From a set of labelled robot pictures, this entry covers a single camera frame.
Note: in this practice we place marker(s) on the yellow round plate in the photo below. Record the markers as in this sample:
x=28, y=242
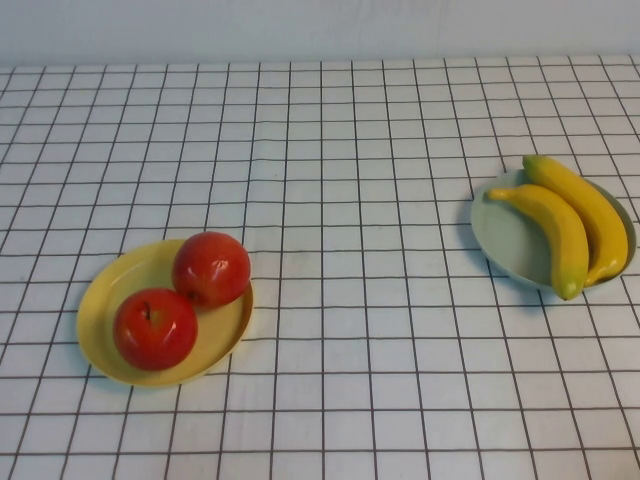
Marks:
x=220, y=340

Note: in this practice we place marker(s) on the yellow banana bright green tip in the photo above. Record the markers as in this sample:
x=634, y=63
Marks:
x=560, y=235

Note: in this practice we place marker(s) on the red apple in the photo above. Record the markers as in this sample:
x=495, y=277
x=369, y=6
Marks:
x=212, y=267
x=156, y=332

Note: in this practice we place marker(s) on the yellow banana faint green tip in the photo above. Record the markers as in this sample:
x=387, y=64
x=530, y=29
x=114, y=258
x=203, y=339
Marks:
x=595, y=215

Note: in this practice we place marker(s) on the teal round plate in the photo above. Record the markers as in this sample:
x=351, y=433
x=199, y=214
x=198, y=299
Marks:
x=510, y=245

